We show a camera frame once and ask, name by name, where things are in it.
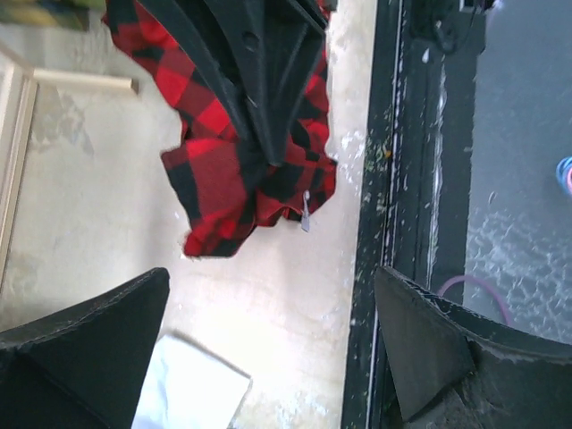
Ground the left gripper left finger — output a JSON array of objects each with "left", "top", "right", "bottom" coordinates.
[{"left": 1, "top": 268, "right": 170, "bottom": 428}]

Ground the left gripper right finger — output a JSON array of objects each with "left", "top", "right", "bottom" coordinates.
[{"left": 374, "top": 268, "right": 571, "bottom": 429}]

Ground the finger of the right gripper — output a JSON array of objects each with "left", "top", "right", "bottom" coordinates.
[
  {"left": 209, "top": 0, "right": 328, "bottom": 168},
  {"left": 140, "top": 1, "right": 268, "bottom": 156}
]

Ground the red black plaid shirt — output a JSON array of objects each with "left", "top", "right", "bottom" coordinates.
[{"left": 104, "top": 1, "right": 337, "bottom": 257}]

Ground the white hanging shirt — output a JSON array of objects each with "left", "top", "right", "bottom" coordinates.
[{"left": 131, "top": 332, "right": 252, "bottom": 429}]

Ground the wooden clothes rack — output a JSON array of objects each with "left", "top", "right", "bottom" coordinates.
[{"left": 1, "top": 43, "right": 139, "bottom": 279}]

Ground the pink blue hangers bottom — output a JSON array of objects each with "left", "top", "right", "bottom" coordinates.
[{"left": 555, "top": 156, "right": 572, "bottom": 196}]

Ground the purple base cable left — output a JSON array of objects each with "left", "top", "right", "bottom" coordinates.
[{"left": 437, "top": 273, "right": 513, "bottom": 327}]

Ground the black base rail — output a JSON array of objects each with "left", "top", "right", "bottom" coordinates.
[{"left": 341, "top": 1, "right": 485, "bottom": 428}]

